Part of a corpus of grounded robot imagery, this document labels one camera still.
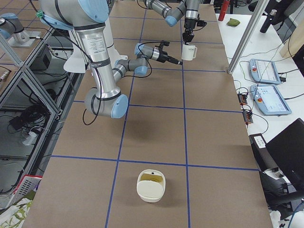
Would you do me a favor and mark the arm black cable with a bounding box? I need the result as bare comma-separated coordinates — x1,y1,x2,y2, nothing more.
82,41,167,126

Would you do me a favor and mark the aluminium frame post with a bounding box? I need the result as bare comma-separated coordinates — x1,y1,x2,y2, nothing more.
227,0,269,75

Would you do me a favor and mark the upper blue teach pendant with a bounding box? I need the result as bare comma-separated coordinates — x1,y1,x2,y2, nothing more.
249,58,281,85

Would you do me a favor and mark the black labelled box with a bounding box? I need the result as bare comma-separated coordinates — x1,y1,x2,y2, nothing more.
249,133,277,171

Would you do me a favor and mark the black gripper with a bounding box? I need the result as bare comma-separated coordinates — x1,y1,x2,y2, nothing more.
182,18,207,45
153,40,183,65

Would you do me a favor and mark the black Huawei monitor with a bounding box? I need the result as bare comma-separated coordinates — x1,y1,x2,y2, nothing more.
266,118,304,190

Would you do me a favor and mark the lower blue teach pendant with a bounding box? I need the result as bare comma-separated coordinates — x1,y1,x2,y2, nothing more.
250,85,292,116

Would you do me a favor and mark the second silver robot base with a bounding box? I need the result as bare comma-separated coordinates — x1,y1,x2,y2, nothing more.
0,13,41,48

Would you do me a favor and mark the white plastic basket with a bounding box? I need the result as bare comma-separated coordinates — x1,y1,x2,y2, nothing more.
0,175,42,209

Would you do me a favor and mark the green cloth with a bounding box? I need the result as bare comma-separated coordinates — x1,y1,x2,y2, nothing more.
227,18,240,27

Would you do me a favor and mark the red cylinder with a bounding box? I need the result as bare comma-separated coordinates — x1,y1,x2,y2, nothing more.
218,0,230,21

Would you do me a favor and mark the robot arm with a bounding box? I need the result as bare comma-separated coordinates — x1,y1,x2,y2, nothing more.
37,0,182,118
143,0,207,45

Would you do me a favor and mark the white mug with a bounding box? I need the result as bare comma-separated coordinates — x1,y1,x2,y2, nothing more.
181,44,197,61

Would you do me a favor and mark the blue teach pendant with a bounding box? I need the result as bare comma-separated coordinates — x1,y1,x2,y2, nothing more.
249,58,281,85
250,85,292,116

